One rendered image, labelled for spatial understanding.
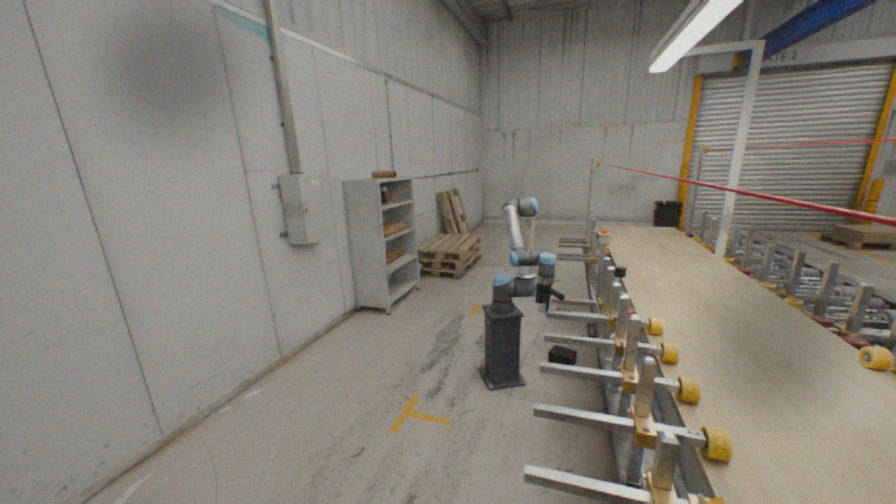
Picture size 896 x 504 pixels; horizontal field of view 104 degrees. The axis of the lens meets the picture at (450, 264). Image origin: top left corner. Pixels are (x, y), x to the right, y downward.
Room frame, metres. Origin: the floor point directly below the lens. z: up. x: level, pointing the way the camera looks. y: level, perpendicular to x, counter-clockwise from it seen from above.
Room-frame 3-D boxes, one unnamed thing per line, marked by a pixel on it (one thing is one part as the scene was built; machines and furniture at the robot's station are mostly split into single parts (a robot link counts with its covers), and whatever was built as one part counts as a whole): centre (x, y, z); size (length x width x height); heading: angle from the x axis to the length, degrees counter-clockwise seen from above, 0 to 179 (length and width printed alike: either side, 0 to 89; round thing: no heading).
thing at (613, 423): (0.87, -0.49, 0.95); 0.50 x 0.04 x 0.04; 71
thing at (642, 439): (0.86, -0.55, 0.95); 0.14 x 0.06 x 0.05; 161
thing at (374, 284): (4.31, 0.80, 0.78); 0.90 x 0.45 x 1.55; 161
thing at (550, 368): (1.10, -0.57, 0.95); 0.50 x 0.04 x 0.04; 71
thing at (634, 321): (1.12, -0.64, 0.94); 0.04 x 0.04 x 0.48; 71
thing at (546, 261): (1.91, -0.55, 1.14); 0.10 x 0.09 x 0.12; 178
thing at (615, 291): (1.60, -0.80, 0.89); 0.04 x 0.04 x 0.48; 71
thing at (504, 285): (2.51, -0.40, 0.79); 0.17 x 0.15 x 0.18; 88
